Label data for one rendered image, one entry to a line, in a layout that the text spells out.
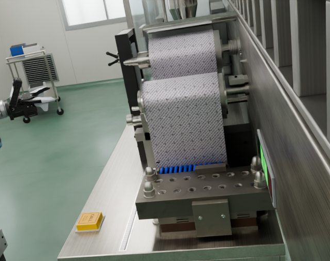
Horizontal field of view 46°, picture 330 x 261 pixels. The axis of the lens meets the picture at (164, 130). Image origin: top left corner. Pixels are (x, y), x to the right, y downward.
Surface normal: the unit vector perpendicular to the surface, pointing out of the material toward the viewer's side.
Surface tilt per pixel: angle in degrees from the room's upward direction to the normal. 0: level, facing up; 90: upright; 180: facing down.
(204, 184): 0
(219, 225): 90
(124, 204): 0
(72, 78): 90
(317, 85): 90
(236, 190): 0
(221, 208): 90
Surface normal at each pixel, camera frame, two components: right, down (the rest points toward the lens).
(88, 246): -0.16, -0.92
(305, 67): -0.11, 0.39
